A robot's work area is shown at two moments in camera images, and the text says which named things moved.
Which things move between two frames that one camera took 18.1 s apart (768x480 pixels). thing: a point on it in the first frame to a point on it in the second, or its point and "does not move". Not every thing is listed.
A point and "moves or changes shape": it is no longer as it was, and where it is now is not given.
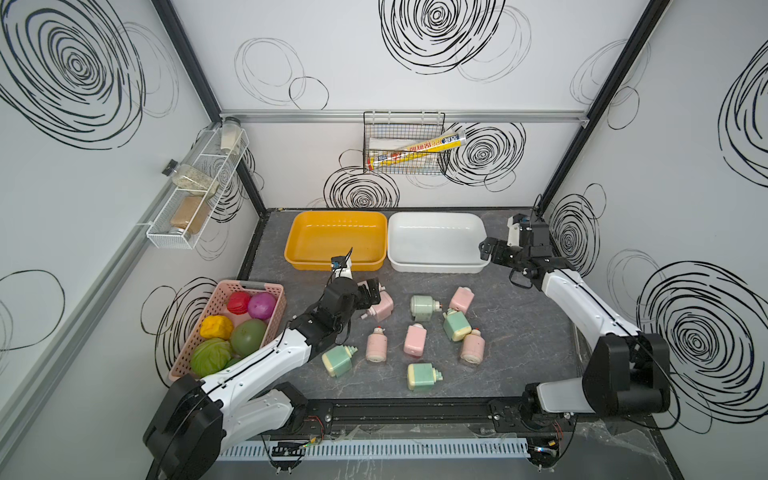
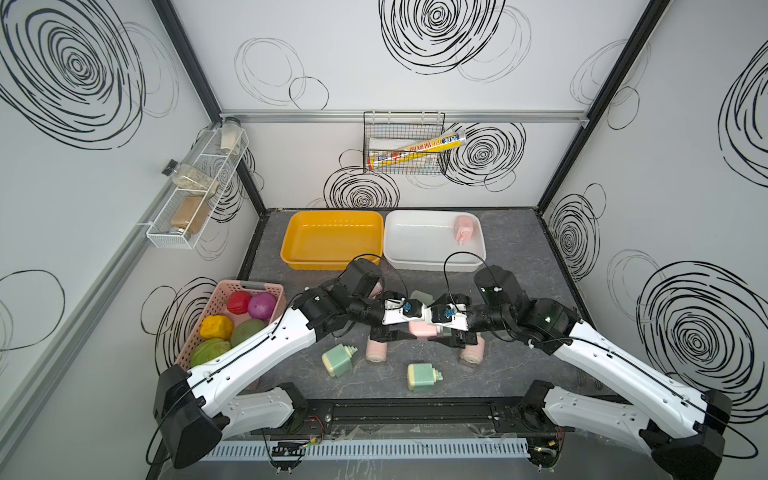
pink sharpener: x=461 y=299 moves or changes shape
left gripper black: x=366 y=301 to x=384 y=333
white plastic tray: x=429 y=242 does not move
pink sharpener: x=376 y=345 does not move
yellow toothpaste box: x=414 y=151 does not move
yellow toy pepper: x=216 y=326 does not move
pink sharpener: x=415 y=341 moves or changes shape
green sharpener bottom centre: x=422 y=374 does not move
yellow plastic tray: x=314 y=237 does not move
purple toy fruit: x=261 y=305 does not move
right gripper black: x=500 y=246 to x=452 y=340
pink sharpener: x=473 y=348 does not move
